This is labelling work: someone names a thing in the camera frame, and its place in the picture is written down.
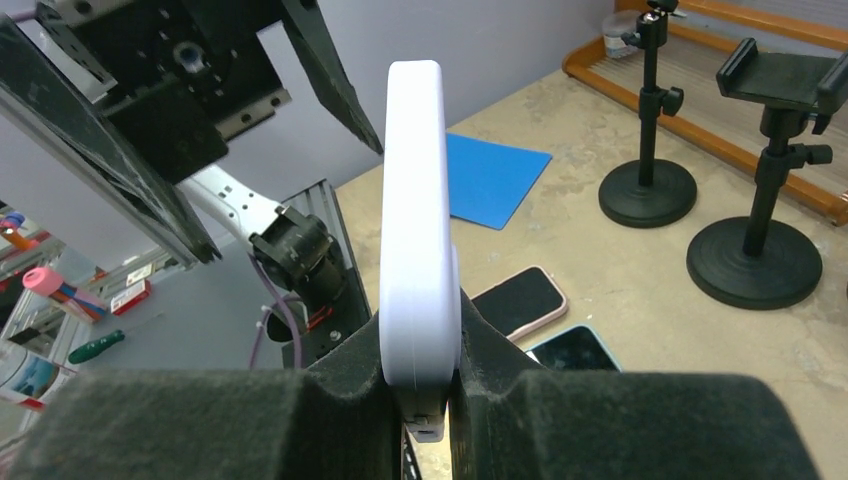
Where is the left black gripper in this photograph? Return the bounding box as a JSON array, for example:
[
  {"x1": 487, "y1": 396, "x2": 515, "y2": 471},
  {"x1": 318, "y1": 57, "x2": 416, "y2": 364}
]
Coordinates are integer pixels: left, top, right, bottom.
[{"x1": 1, "y1": 0, "x2": 384, "y2": 265}]

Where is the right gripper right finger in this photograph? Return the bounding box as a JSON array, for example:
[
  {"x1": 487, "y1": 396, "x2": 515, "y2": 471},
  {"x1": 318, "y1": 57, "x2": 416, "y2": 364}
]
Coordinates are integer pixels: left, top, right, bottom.
[{"x1": 449, "y1": 298, "x2": 819, "y2": 479}]

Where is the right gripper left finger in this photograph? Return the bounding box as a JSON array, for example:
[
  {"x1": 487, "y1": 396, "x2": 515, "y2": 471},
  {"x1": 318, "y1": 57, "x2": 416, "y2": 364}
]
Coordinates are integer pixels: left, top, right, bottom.
[{"x1": 8, "y1": 321, "x2": 403, "y2": 479}]

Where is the blue case phone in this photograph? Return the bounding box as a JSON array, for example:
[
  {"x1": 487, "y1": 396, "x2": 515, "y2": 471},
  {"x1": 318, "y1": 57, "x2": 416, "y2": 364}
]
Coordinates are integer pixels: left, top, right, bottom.
[{"x1": 525, "y1": 324, "x2": 622, "y2": 372}]

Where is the pink case phone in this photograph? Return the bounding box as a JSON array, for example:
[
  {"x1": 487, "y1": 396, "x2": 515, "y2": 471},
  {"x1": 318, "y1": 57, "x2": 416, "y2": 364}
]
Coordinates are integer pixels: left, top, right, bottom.
[{"x1": 471, "y1": 265, "x2": 569, "y2": 342}]

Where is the black phone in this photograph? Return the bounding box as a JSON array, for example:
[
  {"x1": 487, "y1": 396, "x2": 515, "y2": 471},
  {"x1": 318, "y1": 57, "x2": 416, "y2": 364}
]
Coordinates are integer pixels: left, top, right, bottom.
[{"x1": 378, "y1": 60, "x2": 461, "y2": 443}]

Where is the black tall phone stand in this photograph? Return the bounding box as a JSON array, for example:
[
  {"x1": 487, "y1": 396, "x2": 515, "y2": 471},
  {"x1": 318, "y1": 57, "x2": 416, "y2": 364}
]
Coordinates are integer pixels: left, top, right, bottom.
[{"x1": 598, "y1": 1, "x2": 697, "y2": 229}]

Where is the black round-base phone stand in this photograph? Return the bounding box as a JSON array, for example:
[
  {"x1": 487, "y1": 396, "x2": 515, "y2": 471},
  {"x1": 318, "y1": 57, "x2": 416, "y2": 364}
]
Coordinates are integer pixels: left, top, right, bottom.
[{"x1": 686, "y1": 38, "x2": 847, "y2": 310}]

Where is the pink capped bottle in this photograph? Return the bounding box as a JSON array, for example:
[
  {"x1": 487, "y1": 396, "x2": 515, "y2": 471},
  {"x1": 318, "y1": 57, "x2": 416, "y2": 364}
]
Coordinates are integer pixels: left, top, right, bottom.
[{"x1": 22, "y1": 267, "x2": 107, "y2": 324}]

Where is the blue flat sheet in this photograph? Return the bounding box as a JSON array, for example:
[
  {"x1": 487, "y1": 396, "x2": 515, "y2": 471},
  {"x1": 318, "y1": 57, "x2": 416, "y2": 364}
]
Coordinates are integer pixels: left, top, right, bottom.
[{"x1": 446, "y1": 133, "x2": 552, "y2": 230}]

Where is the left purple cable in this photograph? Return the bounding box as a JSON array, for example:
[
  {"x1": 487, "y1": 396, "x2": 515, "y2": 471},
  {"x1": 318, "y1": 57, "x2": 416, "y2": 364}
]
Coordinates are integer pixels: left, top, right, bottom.
[{"x1": 248, "y1": 254, "x2": 307, "y2": 371}]

